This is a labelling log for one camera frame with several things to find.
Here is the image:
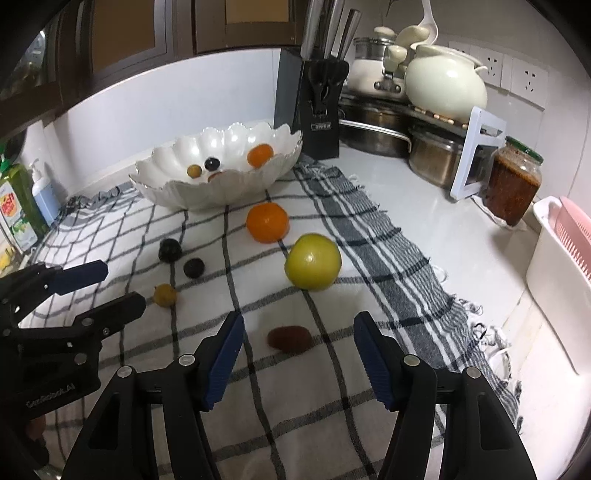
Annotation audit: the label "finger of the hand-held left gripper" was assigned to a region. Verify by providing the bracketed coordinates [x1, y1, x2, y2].
[0, 259, 109, 324]
[18, 292, 147, 365]

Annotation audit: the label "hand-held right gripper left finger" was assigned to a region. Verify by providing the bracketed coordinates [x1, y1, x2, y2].
[60, 311, 246, 480]

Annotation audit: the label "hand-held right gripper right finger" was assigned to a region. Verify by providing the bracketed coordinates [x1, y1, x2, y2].
[353, 311, 539, 480]

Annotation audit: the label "dark red oval fruit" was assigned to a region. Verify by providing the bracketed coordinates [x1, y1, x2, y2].
[267, 326, 312, 354]

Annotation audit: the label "green round fruit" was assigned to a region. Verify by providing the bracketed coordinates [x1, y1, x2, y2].
[284, 233, 343, 291]

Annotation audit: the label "white scalloped bowl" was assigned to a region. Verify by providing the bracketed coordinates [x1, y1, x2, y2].
[128, 121, 304, 212]

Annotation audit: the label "orange mandarin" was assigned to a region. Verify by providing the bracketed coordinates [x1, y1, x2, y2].
[246, 202, 291, 244]
[247, 143, 274, 168]

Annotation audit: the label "person's left hand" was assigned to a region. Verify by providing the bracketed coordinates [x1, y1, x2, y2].
[25, 413, 47, 442]

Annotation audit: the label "black white checked cloth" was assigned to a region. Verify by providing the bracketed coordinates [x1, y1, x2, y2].
[18, 164, 525, 480]

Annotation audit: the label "blue pump soap bottle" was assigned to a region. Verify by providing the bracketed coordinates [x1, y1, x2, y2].
[28, 160, 61, 227]

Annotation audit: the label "green dish soap bottle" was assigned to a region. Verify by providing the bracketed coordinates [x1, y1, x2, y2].
[0, 154, 49, 253]

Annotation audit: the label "white plastic basin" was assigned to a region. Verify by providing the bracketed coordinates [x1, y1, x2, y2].
[526, 196, 591, 376]

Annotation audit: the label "brown open window sash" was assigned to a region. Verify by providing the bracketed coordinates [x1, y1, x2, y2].
[0, 9, 63, 139]

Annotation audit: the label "glass jar of brown sauce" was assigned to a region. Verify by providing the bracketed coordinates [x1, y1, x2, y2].
[482, 136, 544, 228]

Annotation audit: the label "white pot rack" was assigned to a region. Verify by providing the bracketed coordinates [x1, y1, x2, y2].
[406, 104, 508, 204]

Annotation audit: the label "pink plastic colander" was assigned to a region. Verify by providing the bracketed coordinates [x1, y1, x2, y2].
[554, 195, 591, 282]

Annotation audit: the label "black knife block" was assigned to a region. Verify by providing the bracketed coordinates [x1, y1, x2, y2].
[273, 46, 345, 160]

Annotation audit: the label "cream ceramic pot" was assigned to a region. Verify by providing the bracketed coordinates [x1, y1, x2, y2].
[404, 42, 489, 121]

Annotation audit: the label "black kitchen shears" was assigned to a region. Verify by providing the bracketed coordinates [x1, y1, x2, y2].
[308, 60, 351, 114]

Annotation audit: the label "white enamel pot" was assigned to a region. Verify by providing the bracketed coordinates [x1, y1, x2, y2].
[346, 26, 410, 96]

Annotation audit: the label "white ladle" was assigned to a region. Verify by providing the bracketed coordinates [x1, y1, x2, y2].
[396, 0, 440, 47]

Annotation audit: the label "brown window frame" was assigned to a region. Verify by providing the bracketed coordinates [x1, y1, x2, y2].
[58, 0, 320, 121]

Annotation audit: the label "steel handled knife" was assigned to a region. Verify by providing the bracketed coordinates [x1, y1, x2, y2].
[335, 8, 363, 62]
[300, 0, 324, 59]
[321, 0, 345, 60]

